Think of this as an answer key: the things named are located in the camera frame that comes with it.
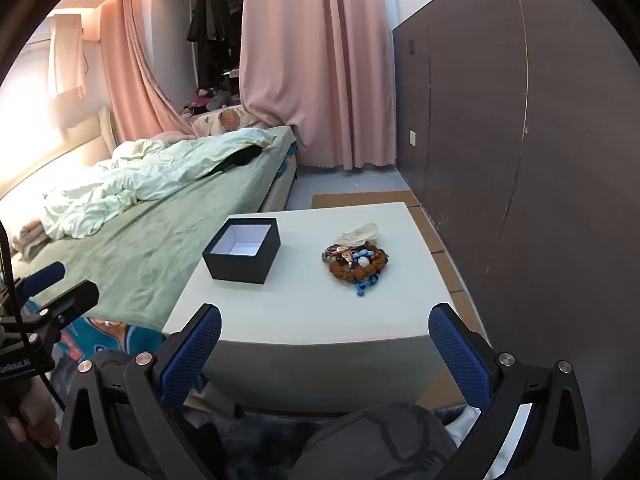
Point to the cardboard floor sheets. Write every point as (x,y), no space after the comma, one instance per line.
(430,230)

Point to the white shell ornament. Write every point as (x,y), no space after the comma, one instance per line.
(361,234)

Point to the dark hanging clothes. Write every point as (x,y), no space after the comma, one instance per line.
(212,20)

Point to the black cloth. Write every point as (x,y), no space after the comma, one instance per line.
(245,157)

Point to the wide pink curtain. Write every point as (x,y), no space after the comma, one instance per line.
(320,60)

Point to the pile of stuffed toys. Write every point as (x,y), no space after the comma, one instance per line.
(210,100)

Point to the teal printed blanket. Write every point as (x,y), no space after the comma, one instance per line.
(115,335)

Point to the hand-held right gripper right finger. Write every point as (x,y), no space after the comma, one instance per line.
(457,355)

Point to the beige headboard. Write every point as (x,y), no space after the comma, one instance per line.
(85,135)

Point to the light green quilt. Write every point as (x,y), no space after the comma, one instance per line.
(150,170)

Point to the white hanging cloth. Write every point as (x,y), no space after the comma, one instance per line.
(67,55)

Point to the bear print pillow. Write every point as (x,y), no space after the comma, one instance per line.
(227,119)

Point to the white low table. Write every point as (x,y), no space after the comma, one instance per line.
(300,310)

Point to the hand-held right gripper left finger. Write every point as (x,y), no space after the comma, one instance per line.
(197,350)

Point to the bed with green sheet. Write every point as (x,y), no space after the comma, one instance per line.
(150,250)

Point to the draped pink curtain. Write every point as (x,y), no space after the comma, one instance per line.
(135,70)

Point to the person's left hand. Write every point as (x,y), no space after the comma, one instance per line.
(35,425)

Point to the black square box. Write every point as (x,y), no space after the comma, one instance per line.
(235,270)

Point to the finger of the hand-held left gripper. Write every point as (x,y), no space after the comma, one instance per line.
(45,277)
(75,300)

